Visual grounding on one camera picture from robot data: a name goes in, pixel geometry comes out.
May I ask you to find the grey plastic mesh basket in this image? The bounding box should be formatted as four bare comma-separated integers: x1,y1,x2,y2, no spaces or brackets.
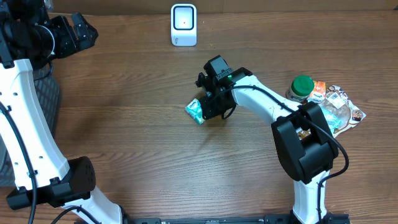
1,67,62,187

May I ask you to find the blue white package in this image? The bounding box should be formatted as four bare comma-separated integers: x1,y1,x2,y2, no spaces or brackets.
185,98,205,125

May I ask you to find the orange tissue pack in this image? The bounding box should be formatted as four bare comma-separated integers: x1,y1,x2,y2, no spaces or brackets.
307,81,326,103

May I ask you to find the teal wipes pack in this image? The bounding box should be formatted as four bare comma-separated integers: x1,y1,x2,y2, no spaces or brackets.
321,107,342,134

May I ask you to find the beige paper pouch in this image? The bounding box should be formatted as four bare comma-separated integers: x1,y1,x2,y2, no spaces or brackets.
317,85,366,138

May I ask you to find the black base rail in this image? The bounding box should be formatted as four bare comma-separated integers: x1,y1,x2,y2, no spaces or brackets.
130,213,351,224

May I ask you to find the white barcode scanner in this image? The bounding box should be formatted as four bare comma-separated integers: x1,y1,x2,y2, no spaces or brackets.
170,3,197,47

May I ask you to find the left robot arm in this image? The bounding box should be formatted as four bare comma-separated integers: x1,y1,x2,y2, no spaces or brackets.
1,1,131,223

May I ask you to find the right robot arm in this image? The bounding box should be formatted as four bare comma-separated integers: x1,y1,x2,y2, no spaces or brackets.
196,55,338,223

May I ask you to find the green lid jar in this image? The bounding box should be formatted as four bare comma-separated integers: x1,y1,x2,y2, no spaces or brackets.
285,75,315,103

